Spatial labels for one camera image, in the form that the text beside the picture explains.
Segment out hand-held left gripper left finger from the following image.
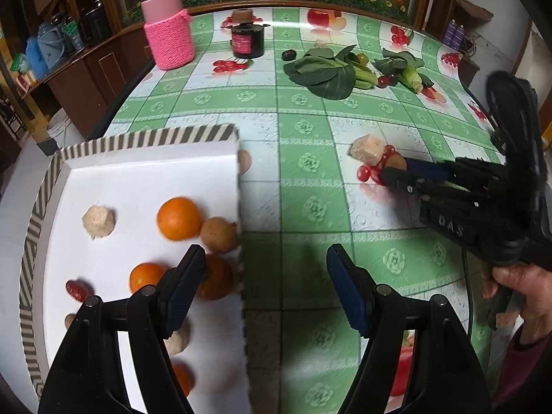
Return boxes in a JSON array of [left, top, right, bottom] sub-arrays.
[[38, 244, 207, 414]]

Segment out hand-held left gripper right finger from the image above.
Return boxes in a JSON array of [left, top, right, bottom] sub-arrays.
[[325, 244, 492, 414]]

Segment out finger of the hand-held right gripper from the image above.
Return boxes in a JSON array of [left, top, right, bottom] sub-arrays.
[[378, 166, 480, 208], [403, 157, 505, 182]]

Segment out small orange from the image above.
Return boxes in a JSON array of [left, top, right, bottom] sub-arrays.
[[129, 262, 167, 294], [196, 254, 236, 301], [170, 362, 195, 397]]

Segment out red date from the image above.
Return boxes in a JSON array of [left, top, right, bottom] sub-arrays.
[[65, 279, 96, 303]]

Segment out white tray with striped rim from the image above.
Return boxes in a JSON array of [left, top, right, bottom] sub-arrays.
[[18, 124, 255, 414]]

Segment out person's right forearm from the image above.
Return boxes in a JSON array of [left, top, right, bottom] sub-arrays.
[[492, 323, 552, 414]]

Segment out person's right hand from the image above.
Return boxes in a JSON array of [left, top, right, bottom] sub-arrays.
[[481, 263, 552, 346]]

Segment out brown pear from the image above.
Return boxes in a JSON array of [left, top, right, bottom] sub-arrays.
[[200, 217, 239, 254]]

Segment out large orange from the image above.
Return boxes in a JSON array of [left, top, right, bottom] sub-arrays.
[[156, 197, 203, 242]]

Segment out green leafy vegetable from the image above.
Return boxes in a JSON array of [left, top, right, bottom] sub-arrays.
[[373, 49, 434, 93]]

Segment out small bok choy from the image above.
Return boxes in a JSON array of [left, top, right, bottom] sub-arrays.
[[345, 52, 380, 90]]

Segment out large bok choy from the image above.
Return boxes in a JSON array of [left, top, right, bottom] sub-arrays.
[[283, 45, 356, 100]]

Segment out white bucket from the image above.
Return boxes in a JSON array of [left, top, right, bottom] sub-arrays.
[[45, 110, 72, 154]]

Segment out black jar with cork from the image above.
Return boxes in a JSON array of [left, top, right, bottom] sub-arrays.
[[230, 9, 272, 59]]

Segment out wooden cabinet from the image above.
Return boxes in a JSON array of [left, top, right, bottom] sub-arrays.
[[17, 30, 156, 139]]

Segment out jar with pink knitted sleeve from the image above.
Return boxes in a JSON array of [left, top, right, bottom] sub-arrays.
[[141, 0, 196, 70]]

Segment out grey-blue thermos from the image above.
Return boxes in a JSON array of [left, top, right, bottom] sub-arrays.
[[37, 21, 70, 70]]

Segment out dark thermos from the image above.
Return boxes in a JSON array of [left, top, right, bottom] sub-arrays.
[[78, 0, 113, 46]]

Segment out black cable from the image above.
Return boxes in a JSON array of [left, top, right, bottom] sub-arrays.
[[461, 248, 479, 333]]

